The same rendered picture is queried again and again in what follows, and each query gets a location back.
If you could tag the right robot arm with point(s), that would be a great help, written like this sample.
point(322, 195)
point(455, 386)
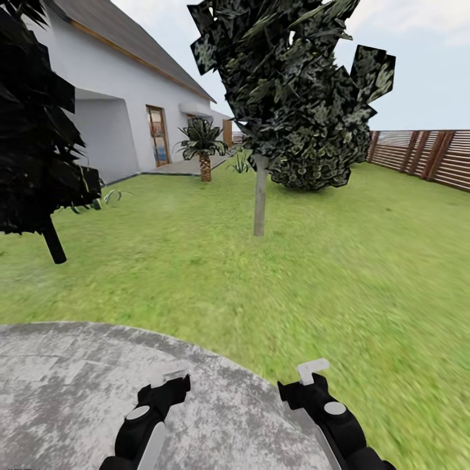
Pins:
point(338, 431)

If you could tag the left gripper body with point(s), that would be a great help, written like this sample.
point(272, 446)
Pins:
point(173, 392)

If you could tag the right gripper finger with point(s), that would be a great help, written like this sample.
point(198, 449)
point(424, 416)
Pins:
point(283, 395)

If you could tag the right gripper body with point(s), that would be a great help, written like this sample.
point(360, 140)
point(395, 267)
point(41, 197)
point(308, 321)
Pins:
point(299, 395)

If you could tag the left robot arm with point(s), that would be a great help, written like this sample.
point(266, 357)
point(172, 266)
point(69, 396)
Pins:
point(142, 436)

